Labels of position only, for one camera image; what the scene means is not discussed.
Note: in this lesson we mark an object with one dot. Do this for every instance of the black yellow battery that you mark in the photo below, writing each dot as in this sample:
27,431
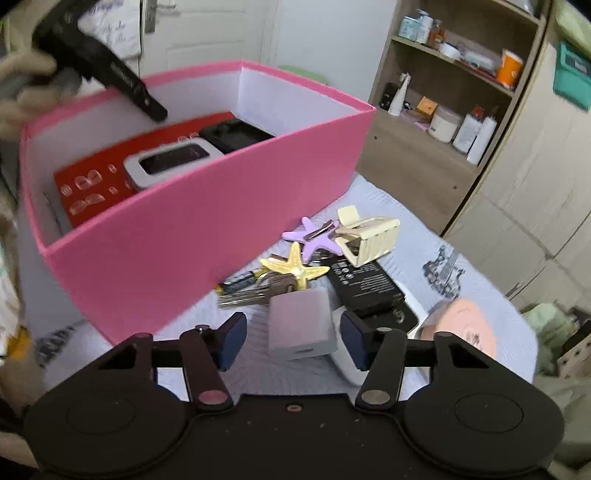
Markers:
235,282

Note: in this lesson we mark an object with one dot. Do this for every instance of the light blue container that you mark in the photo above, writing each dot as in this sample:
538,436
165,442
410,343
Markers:
480,57

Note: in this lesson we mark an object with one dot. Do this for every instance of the white bottle with red cap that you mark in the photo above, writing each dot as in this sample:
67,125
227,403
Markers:
466,131

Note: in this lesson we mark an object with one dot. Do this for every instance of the white black power bank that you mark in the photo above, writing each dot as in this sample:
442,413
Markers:
346,364

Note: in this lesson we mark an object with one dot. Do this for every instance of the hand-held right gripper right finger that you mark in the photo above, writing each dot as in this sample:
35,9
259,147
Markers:
353,341

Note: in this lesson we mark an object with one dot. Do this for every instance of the beige hair claw clip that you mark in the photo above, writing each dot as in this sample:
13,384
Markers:
374,240

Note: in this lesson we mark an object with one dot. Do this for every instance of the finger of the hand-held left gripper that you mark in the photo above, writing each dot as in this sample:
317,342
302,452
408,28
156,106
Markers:
138,92

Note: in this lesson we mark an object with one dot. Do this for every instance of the pink round case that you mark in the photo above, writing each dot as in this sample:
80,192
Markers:
466,327

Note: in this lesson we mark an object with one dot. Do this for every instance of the bunch of metal keys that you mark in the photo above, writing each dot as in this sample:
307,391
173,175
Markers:
249,296

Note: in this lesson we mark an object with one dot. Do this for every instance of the small orange box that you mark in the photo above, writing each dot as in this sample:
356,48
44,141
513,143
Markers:
426,107

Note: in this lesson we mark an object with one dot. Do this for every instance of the red flat package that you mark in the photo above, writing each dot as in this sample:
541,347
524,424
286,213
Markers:
106,157

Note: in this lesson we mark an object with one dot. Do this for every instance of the orange paper cup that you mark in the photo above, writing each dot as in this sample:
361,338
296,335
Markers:
510,69

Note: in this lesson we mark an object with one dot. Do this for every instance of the teal hanging bag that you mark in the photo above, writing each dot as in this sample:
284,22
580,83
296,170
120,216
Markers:
572,78

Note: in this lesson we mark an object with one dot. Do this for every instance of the purple starfish hair clip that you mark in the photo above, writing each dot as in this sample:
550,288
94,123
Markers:
307,241

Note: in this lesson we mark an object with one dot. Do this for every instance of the white door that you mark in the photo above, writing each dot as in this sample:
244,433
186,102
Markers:
207,32

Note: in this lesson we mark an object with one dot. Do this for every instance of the small white bowl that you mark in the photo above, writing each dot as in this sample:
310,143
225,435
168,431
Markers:
450,50

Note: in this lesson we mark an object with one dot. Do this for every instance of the white round jar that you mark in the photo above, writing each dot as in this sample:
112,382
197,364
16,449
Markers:
445,125

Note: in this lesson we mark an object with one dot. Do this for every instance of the pink cardboard box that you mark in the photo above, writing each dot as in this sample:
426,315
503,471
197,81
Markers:
184,240

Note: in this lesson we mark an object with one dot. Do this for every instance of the black plastic case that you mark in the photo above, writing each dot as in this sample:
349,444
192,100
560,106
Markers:
240,136

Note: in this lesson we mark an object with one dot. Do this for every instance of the person's left hand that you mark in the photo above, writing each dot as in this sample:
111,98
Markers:
23,69

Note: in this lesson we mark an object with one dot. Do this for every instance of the white tube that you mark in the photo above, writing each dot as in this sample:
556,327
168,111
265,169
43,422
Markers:
398,99

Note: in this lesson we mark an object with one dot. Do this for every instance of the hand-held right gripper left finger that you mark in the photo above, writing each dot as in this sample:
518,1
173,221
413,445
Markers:
233,341

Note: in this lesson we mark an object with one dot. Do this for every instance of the grey charger block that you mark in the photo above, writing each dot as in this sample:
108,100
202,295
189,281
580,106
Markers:
300,323

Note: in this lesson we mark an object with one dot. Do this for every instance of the white tin with dark window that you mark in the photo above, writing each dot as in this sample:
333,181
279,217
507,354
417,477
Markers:
134,177

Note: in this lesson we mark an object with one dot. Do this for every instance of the yellow starfish hair clip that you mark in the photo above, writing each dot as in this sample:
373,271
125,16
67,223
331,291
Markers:
295,267

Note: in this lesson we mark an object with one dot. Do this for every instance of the teal white boxes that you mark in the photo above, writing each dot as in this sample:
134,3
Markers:
408,27

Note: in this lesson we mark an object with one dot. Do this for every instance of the white printed tote bag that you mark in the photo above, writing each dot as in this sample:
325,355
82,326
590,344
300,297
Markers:
117,32

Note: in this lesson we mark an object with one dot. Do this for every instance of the small black box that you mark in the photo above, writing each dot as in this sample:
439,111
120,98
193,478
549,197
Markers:
388,94

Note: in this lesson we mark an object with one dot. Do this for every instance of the amber bottle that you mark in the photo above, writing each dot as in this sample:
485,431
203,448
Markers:
437,36

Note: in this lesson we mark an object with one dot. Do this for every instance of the black printed box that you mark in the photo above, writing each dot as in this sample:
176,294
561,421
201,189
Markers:
364,281

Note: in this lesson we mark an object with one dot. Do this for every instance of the green cloth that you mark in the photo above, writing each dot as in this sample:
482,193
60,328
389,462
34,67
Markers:
549,332

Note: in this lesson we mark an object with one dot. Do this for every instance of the wooden shelf unit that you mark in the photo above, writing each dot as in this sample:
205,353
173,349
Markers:
415,147

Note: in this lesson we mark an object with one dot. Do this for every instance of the tall white bottle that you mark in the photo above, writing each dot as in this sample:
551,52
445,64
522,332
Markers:
482,138

